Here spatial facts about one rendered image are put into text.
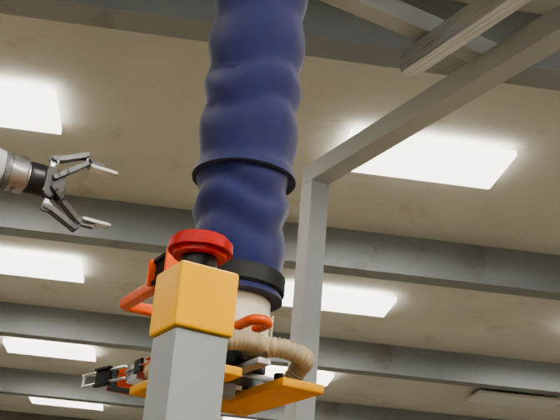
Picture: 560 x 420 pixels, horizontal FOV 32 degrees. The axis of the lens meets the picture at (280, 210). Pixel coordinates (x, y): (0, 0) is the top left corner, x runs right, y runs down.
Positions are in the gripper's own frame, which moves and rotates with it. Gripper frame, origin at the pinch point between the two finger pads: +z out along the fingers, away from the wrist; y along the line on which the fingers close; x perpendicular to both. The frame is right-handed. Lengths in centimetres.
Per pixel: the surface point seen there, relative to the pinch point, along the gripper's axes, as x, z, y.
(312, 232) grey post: -241, 202, -119
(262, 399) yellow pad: 30, 30, 48
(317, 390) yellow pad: 44, 35, 47
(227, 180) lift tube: 34.0, 15.2, 2.6
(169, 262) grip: 62, -7, 35
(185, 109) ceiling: -363, 164, -239
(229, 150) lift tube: 35.2, 14.3, -4.0
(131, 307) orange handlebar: 34.6, -3.2, 35.9
